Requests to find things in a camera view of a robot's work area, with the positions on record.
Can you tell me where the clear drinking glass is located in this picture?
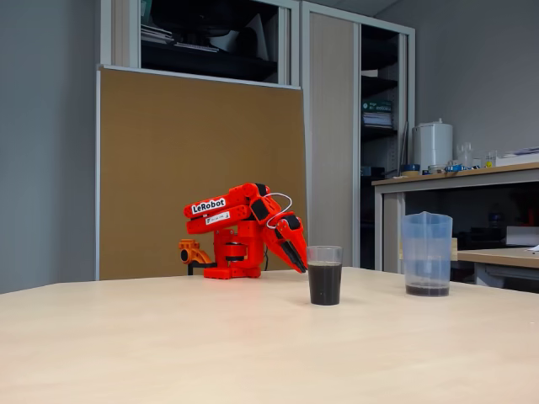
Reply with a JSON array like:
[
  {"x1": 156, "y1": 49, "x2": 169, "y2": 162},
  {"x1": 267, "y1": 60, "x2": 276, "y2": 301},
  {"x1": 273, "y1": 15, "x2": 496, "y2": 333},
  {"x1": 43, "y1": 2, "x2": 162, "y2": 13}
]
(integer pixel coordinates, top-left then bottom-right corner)
[{"x1": 456, "y1": 142, "x2": 474, "y2": 167}]

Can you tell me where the grey cabinet with dark shelves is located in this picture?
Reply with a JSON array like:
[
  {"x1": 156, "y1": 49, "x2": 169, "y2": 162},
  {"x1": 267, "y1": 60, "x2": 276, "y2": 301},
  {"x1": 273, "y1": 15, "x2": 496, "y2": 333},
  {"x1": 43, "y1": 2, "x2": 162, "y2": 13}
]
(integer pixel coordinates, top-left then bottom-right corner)
[{"x1": 99, "y1": 0, "x2": 302, "y2": 89}]

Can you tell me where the white folded sheet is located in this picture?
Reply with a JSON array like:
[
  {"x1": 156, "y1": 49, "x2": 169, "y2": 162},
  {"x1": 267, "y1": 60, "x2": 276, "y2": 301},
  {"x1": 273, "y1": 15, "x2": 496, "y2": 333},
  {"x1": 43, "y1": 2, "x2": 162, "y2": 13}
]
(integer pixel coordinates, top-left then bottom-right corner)
[{"x1": 208, "y1": 12, "x2": 271, "y2": 62}]

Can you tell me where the grey paper stack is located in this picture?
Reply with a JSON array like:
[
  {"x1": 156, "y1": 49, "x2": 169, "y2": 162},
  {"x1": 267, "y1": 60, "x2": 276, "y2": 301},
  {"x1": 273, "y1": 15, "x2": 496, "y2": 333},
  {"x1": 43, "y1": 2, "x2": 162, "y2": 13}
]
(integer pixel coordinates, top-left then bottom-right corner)
[{"x1": 141, "y1": 24, "x2": 176, "y2": 45}]

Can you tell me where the translucent plastic cup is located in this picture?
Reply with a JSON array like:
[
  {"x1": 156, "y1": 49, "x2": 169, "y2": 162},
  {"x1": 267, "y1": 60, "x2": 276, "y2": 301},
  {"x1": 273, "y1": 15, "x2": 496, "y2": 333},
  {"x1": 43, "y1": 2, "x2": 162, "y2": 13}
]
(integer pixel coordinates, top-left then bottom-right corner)
[{"x1": 306, "y1": 245, "x2": 344, "y2": 306}]

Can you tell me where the flat white box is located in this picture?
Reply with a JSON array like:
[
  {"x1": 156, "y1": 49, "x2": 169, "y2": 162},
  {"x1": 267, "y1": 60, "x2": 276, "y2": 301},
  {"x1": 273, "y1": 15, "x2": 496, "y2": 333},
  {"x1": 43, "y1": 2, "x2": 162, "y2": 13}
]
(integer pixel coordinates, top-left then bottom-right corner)
[{"x1": 495, "y1": 146, "x2": 539, "y2": 167}]

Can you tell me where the large translucent plastic pitcher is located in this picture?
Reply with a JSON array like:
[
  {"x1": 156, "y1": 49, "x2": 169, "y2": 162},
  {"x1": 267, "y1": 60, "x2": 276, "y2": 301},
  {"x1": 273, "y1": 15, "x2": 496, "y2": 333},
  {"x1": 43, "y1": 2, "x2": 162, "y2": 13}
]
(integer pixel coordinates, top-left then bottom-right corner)
[{"x1": 400, "y1": 211, "x2": 459, "y2": 298}]

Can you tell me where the grey cabinet with tambour door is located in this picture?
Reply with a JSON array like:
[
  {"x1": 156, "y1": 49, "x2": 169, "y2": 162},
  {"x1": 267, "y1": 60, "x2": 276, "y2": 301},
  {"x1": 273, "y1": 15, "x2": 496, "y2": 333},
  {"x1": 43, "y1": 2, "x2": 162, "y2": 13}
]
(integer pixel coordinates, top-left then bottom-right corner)
[{"x1": 301, "y1": 0, "x2": 417, "y2": 270}]

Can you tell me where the white storage box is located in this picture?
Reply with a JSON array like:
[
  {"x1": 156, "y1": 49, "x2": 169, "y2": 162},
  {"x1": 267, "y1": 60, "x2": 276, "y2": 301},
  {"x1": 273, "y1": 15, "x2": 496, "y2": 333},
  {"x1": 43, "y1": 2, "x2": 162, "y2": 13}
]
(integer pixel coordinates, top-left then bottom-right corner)
[{"x1": 505, "y1": 226, "x2": 539, "y2": 247}]

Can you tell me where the white paper stack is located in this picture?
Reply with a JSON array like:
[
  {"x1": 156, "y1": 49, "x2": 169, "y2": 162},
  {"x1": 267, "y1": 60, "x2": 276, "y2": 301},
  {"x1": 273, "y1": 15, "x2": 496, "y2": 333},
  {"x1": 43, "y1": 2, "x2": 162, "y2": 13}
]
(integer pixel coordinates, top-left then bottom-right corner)
[{"x1": 361, "y1": 112, "x2": 394, "y2": 130}]

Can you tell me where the grey sideboard with wooden top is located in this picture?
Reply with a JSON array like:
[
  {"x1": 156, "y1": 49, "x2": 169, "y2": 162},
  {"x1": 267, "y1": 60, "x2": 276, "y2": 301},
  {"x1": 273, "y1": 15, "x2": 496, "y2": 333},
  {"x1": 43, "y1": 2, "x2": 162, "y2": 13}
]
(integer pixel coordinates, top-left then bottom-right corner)
[{"x1": 371, "y1": 162, "x2": 539, "y2": 291}]

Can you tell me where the white cylindrical appliance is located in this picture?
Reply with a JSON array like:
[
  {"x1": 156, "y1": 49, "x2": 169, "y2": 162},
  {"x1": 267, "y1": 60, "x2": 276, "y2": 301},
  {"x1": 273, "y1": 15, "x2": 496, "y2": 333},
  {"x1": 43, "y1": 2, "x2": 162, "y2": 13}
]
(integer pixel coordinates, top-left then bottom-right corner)
[{"x1": 411, "y1": 118, "x2": 454, "y2": 172}]

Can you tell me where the brown pin board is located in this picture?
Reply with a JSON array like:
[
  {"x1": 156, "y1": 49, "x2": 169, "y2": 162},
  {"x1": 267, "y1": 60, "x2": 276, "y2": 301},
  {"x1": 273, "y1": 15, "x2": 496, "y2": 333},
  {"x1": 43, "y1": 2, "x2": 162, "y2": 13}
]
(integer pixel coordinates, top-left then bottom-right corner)
[{"x1": 95, "y1": 64, "x2": 308, "y2": 282}]

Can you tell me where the spiral notebook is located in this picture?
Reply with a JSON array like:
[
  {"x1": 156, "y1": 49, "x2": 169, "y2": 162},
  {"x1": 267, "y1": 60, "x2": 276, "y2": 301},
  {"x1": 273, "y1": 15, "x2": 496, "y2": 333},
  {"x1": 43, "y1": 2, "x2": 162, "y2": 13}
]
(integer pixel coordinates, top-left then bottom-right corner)
[{"x1": 173, "y1": 40, "x2": 221, "y2": 54}]

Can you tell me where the low desk with grey frame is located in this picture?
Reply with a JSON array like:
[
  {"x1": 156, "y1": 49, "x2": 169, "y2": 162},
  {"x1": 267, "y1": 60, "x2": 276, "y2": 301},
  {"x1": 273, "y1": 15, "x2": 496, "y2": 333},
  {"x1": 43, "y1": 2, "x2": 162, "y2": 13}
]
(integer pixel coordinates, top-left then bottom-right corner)
[{"x1": 452, "y1": 246, "x2": 539, "y2": 291}]

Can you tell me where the orange table clamp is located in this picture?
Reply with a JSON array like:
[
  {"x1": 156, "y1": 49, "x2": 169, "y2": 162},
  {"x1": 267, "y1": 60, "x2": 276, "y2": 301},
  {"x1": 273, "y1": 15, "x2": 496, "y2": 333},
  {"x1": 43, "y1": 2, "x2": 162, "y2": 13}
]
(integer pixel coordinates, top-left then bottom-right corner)
[{"x1": 178, "y1": 238, "x2": 218, "y2": 277}]

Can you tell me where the green labelled box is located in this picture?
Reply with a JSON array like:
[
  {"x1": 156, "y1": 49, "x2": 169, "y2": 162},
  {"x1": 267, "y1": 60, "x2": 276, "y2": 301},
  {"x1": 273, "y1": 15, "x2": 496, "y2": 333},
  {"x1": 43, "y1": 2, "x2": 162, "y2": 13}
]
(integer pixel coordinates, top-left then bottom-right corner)
[{"x1": 361, "y1": 99, "x2": 393, "y2": 114}]

